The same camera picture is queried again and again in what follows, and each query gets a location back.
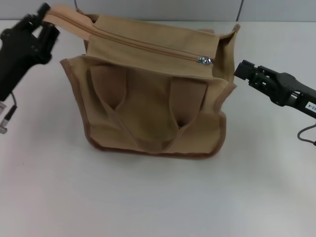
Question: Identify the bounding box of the silver metal zipper pull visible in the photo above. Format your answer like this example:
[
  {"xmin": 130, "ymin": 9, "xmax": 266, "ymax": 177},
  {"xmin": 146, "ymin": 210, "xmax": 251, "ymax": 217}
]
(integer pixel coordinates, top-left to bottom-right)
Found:
[{"xmin": 197, "ymin": 56, "xmax": 214, "ymax": 66}]

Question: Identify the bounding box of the grey right gripper cable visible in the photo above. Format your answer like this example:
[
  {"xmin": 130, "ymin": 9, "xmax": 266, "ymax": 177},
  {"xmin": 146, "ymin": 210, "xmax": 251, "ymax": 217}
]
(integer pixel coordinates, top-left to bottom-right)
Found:
[{"xmin": 297, "ymin": 122, "xmax": 316, "ymax": 148}]

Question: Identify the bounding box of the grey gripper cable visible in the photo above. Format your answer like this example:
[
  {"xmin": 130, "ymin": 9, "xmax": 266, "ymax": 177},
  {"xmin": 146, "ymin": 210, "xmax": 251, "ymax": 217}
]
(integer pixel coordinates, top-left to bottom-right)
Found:
[
  {"xmin": 0, "ymin": 90, "xmax": 19, "ymax": 134},
  {"xmin": 297, "ymin": 122, "xmax": 316, "ymax": 148}
]

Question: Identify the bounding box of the grey left gripper cable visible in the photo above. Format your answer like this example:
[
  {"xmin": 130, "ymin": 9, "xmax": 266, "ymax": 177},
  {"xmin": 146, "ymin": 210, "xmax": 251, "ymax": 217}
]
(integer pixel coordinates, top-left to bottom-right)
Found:
[{"xmin": 0, "ymin": 90, "xmax": 19, "ymax": 134}]

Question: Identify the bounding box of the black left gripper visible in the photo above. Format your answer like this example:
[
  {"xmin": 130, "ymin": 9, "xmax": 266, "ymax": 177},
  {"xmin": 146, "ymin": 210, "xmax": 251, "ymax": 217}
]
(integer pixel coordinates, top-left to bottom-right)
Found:
[{"xmin": 0, "ymin": 2, "xmax": 61, "ymax": 102}]

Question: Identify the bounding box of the khaki canvas food bag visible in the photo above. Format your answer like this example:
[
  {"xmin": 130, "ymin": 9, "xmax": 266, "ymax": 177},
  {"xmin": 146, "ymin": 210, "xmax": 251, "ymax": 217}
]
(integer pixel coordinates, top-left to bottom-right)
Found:
[{"xmin": 45, "ymin": 2, "xmax": 241, "ymax": 159}]

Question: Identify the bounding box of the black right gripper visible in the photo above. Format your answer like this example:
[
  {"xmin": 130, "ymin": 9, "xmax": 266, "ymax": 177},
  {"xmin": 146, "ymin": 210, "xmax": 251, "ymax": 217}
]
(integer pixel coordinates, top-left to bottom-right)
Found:
[{"xmin": 233, "ymin": 59, "xmax": 316, "ymax": 121}]

